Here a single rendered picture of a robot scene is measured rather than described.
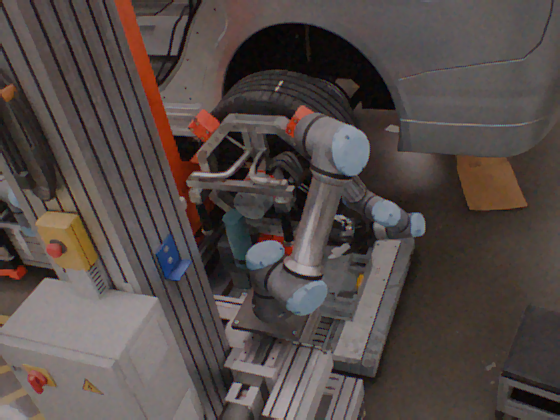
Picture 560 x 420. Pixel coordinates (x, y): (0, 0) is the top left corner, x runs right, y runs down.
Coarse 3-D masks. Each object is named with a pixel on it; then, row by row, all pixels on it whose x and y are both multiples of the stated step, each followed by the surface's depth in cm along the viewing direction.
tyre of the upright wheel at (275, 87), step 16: (240, 80) 248; (256, 80) 237; (272, 80) 233; (288, 80) 232; (304, 80) 234; (240, 96) 229; (256, 96) 225; (272, 96) 224; (288, 96) 224; (304, 96) 227; (320, 96) 231; (336, 96) 235; (224, 112) 234; (240, 112) 231; (256, 112) 228; (272, 112) 226; (288, 112) 223; (320, 112) 225; (336, 112) 230; (352, 112) 238
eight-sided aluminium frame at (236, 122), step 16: (224, 128) 228; (240, 128) 225; (256, 128) 223; (272, 128) 219; (208, 144) 236; (208, 160) 243; (224, 192) 256; (224, 208) 256; (256, 224) 256; (272, 224) 258
